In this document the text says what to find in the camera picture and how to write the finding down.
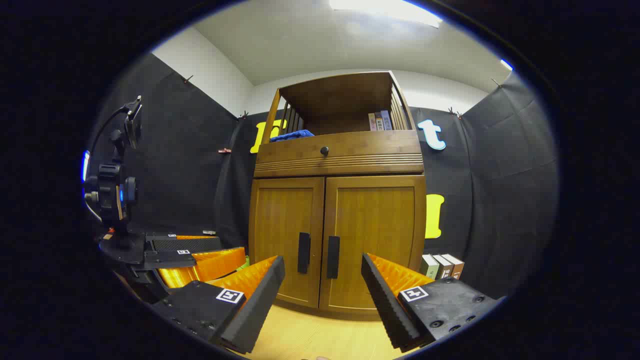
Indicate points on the long ceiling light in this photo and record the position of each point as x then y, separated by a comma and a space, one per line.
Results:
385, 10

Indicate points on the pale brown book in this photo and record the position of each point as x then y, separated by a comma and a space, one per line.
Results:
444, 266

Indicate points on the black backdrop cloth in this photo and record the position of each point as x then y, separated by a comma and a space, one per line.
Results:
175, 150

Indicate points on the brown spine book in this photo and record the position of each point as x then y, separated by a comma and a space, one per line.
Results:
379, 122

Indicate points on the wooden shoe cabinet door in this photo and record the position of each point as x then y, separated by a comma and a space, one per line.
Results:
280, 225
380, 220

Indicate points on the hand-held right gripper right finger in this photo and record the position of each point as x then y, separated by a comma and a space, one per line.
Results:
385, 305

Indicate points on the grey green book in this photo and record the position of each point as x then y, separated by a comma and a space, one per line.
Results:
429, 267

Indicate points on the wooden double-door shoe cabinet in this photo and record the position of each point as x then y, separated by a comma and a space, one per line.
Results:
340, 100

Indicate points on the beige spine book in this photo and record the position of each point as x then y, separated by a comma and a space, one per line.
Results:
372, 122

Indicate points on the lavender spine book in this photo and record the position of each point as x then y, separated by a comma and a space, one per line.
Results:
386, 120

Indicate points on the dark brown book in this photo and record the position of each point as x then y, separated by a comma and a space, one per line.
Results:
456, 265

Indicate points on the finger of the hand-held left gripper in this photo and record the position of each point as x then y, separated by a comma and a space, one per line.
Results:
187, 245
167, 260

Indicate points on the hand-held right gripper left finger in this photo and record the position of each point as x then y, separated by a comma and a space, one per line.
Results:
257, 305

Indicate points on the small ceiling light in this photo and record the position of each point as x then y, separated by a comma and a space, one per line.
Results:
506, 64

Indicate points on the wooden cabinet drawer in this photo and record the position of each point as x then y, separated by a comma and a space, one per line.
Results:
370, 150

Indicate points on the blue folded cloth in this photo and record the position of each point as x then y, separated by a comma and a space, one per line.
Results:
295, 134

